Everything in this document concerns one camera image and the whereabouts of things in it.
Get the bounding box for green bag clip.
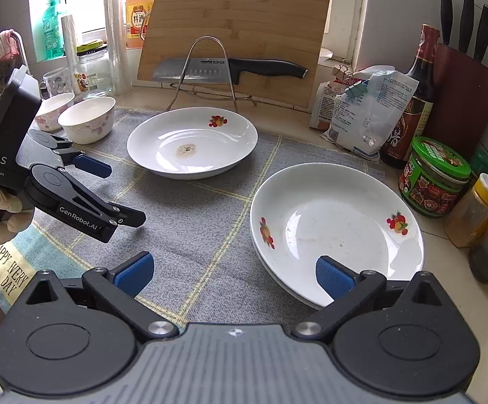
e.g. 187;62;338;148
345;81;370;98

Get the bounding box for dark red knife block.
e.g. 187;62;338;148
421;42;488;161

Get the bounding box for orange cooking wine bottle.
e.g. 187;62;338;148
125;0;160;50

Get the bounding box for black handled kitchen knife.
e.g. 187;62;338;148
152;57;308;86

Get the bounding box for grey teal checked towel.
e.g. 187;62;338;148
0;107;388;333

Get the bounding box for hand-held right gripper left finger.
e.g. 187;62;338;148
14;251;179;341

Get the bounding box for dark soy sauce bottle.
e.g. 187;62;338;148
379;24;441;170

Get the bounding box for metal wire rack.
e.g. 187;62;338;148
166;36;257;112

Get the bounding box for wooden cutting board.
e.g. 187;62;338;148
136;0;333;112

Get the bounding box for dark green container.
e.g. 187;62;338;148
471;149;488;177

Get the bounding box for window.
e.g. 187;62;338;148
65;0;335;34

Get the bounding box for yellow lid spice bottle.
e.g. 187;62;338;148
444;173;488;248

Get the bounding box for glass jar yellow black lid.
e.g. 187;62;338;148
75;39;114;98

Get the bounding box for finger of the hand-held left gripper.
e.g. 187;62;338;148
52;138;112;178
52;176;147;243

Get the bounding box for white blue printed bag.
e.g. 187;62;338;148
320;67;420;161

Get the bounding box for clear glass mug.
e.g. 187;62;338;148
42;66;70;102

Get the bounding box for white plate fruit print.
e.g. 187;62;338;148
126;107;259;180
251;227;396;310
250;162;425;305

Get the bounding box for stack of clear plastic cups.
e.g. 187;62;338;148
103;0;132;96

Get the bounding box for white ceramic bowl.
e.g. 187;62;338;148
57;96;117;146

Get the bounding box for green lid sauce jar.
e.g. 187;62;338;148
399;136;472;218

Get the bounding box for white bowl pink flowers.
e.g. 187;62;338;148
34;92;76;132

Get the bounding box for person's left hand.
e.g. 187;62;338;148
0;183;34;245

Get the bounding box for roll of clear plastic bags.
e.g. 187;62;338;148
61;14;78;93

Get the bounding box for green dish soap bottle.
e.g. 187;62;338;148
42;0;66;61

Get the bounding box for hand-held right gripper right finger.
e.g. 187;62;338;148
290;255;455;341

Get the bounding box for red white food bag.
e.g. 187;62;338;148
310;61;356;131

